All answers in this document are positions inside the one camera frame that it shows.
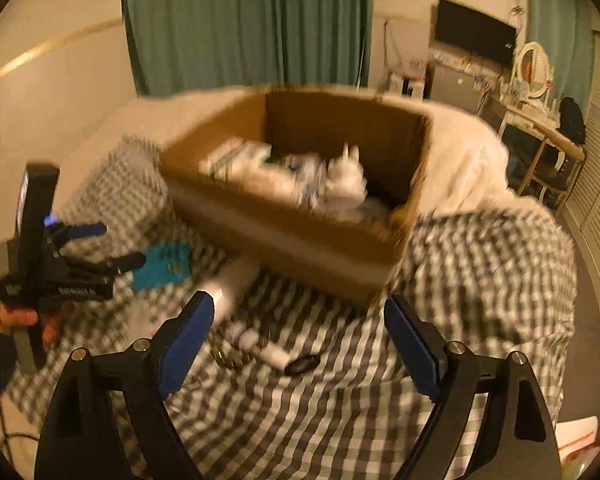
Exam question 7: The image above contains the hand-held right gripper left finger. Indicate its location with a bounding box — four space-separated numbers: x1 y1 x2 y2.
34 290 216 480

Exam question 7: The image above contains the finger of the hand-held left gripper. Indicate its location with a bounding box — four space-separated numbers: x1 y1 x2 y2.
47 222 107 250
102 254 147 277

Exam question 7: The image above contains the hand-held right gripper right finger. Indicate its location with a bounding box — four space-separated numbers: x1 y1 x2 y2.
382 294 563 480

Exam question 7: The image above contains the brown cardboard box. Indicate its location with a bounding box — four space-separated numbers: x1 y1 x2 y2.
159 87 433 306

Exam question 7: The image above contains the white green medicine box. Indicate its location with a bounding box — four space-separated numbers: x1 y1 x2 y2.
199 137 273 181

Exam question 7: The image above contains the blue white plastic packet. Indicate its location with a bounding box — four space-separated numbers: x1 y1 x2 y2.
280 152 331 206

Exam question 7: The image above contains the person's left hand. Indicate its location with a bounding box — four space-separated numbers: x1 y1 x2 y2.
0 295 61 347

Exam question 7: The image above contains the teal packet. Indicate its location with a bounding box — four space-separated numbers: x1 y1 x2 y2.
130 242 191 292

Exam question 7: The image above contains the small white bottle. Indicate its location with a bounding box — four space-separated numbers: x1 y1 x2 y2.
220 322 261 356

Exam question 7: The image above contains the small white tube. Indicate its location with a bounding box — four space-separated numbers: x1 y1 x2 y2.
257 342 291 368

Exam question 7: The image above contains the small black object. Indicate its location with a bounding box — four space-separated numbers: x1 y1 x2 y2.
284 355 318 376

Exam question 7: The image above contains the green white checkered blanket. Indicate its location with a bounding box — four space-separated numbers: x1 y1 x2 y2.
0 135 578 480

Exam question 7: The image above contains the white paper sheet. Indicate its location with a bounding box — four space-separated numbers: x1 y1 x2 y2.
557 415 600 466

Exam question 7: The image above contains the white quilt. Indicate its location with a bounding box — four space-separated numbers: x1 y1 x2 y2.
145 85 571 221

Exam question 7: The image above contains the wooden vanity desk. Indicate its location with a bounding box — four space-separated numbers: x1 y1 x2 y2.
497 100 587 206

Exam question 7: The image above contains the wide green curtain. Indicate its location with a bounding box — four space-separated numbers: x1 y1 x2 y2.
122 0 373 98

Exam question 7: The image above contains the small white shelf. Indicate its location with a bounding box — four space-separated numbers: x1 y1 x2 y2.
390 72 426 98

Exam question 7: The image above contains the grey cabinet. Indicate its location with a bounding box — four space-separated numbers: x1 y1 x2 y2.
427 60 486 113

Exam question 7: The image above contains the black bag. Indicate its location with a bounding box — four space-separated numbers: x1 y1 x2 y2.
559 96 587 143

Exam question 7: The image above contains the white oval mirror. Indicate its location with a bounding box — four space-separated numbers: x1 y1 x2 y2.
512 42 553 101

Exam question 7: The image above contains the black flat screen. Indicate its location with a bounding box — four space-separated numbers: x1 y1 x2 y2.
434 0 517 66

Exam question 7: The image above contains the narrow green curtain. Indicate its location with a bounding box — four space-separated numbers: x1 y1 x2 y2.
527 0 596 106

